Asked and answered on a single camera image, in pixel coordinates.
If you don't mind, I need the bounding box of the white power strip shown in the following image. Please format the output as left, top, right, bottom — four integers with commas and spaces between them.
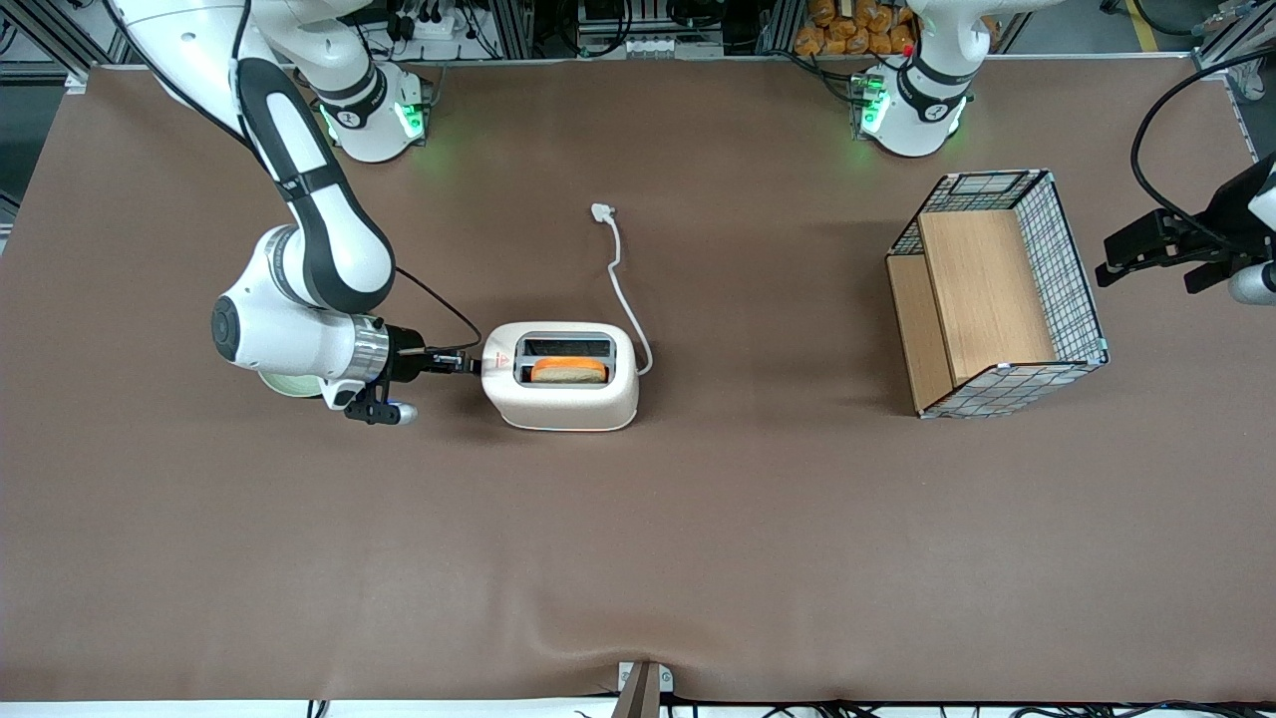
394, 0, 472, 41

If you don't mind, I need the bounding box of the wooden shelf board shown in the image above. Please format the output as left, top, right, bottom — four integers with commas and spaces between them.
887, 209, 1058, 412

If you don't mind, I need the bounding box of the white two-slot toaster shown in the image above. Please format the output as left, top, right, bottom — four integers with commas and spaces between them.
480, 321, 640, 432

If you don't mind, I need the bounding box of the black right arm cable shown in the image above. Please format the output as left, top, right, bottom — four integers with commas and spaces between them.
100, 0, 485, 358

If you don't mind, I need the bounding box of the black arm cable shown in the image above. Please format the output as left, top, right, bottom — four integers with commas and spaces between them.
100, 0, 485, 358
1129, 50, 1276, 262

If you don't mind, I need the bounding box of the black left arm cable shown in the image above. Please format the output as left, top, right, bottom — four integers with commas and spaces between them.
1129, 50, 1276, 262

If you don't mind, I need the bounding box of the pile of orange bread rolls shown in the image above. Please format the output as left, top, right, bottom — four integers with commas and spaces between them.
795, 0, 918, 58

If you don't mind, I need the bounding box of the aluminium frame profile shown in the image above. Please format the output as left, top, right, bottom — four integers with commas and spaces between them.
0, 0, 141, 79
1191, 0, 1276, 73
760, 0, 804, 56
490, 0, 536, 59

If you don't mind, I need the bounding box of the metal table edge bracket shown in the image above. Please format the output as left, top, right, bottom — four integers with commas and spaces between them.
612, 660, 675, 718

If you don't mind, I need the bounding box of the toast slice with orange crust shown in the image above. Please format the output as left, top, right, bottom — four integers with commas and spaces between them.
530, 357, 608, 385

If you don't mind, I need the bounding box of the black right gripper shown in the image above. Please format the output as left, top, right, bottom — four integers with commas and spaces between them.
386, 325, 483, 387

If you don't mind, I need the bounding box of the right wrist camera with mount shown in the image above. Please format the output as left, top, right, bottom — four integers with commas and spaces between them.
343, 382, 421, 427

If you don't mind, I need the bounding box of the white toaster power cord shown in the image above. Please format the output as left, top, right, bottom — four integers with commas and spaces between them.
590, 203, 655, 377

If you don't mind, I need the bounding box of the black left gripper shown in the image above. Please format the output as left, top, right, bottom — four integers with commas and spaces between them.
1096, 150, 1276, 294

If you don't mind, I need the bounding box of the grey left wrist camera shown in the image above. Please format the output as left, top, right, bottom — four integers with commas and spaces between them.
1228, 261, 1276, 306

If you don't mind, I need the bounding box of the pale green round plate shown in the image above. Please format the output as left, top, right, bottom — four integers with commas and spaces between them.
257, 371, 326, 399

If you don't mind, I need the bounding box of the wire mesh basket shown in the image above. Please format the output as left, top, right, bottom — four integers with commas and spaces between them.
885, 170, 1110, 420

